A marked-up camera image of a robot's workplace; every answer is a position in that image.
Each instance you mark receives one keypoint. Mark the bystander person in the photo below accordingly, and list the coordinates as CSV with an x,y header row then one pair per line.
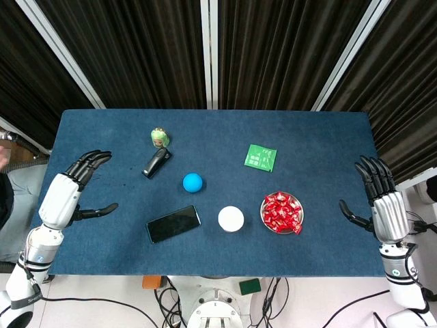
x,y
24,191

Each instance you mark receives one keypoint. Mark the white shoe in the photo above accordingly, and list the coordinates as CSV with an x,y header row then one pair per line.
x,y
425,194

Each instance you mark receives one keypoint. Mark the round metal plate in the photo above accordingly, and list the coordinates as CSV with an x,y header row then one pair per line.
x,y
263,211

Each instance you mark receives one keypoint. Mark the green sachet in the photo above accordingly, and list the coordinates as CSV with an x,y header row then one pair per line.
x,y
261,158

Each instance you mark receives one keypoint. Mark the green block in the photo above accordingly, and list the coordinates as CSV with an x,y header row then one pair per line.
x,y
250,287

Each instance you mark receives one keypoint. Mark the green wrapped snack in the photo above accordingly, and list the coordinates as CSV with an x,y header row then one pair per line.
x,y
159,137

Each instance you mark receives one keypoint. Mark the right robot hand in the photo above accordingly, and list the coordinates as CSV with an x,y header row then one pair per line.
x,y
389,215

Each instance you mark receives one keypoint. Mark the orange block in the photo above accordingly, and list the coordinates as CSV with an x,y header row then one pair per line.
x,y
151,282

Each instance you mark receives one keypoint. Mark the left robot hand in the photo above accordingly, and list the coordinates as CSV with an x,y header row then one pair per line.
x,y
59,198

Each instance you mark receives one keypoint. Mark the table caster wheel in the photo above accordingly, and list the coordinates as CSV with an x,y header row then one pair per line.
x,y
49,278

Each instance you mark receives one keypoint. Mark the blue ball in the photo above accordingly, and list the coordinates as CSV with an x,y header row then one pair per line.
x,y
193,183

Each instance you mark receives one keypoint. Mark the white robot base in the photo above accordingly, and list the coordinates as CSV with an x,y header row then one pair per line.
x,y
215,307

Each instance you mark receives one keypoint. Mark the black smartphone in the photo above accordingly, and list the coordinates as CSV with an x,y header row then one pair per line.
x,y
173,223

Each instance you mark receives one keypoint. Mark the blue table cloth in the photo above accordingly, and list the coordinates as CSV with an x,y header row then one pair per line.
x,y
222,259

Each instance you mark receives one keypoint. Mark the dark pleated curtain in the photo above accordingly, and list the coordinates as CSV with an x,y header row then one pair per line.
x,y
280,51
20,68
409,85
136,51

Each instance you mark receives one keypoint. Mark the white paper cup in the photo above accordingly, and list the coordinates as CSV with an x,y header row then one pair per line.
x,y
231,218

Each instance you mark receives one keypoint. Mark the black stapler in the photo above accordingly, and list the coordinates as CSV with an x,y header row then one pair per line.
x,y
155,164

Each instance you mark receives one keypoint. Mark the white frame post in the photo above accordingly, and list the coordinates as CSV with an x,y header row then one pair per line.
x,y
13,126
205,51
349,54
62,54
413,177

